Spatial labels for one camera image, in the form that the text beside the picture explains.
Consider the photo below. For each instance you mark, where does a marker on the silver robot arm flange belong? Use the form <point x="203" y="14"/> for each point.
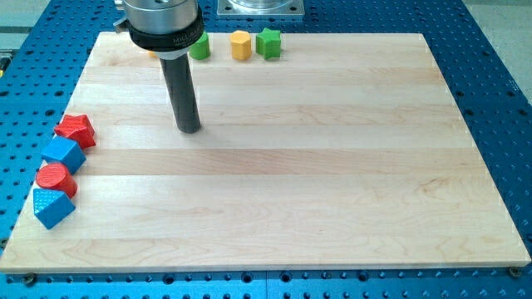
<point x="166" y="27"/>

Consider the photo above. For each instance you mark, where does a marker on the light wooden board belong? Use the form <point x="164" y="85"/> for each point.
<point x="348" y="152"/>

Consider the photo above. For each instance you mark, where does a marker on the green star block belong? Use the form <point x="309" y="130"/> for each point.
<point x="268" y="43"/>

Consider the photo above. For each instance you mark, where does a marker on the yellow hexagon block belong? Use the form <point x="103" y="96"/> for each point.
<point x="241" y="46"/>

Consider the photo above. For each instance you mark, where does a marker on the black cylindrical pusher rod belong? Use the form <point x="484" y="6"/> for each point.
<point x="181" y="90"/>

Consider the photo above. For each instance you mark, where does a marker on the green cylinder block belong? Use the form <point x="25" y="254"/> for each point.
<point x="200" y="50"/>

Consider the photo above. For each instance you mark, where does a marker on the red star block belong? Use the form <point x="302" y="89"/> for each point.
<point x="77" y="128"/>

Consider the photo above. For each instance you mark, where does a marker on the blue cube block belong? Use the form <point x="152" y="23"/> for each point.
<point x="65" y="151"/>

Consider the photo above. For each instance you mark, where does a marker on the red cylinder block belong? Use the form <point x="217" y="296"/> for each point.
<point x="56" y="176"/>

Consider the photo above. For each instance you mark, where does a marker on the blue triangle block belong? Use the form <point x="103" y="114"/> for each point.
<point x="51" y="206"/>

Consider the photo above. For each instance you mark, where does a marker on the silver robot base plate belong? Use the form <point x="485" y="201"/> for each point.
<point x="241" y="8"/>

